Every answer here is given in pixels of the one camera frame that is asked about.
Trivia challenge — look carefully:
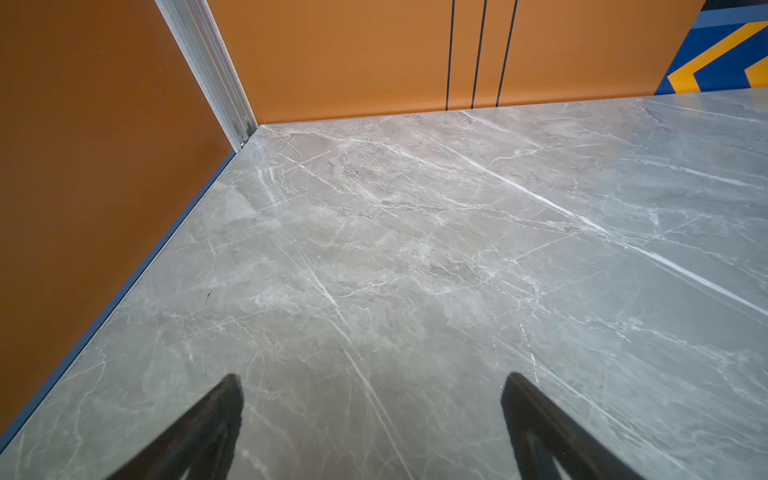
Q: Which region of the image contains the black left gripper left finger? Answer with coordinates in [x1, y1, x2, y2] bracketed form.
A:
[110, 373, 244, 479]

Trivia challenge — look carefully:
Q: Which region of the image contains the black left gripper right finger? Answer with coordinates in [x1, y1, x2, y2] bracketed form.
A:
[500, 372, 641, 479]

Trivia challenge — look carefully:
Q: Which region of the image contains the aluminium corner post left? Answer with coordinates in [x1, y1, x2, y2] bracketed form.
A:
[156, 0, 258, 151]

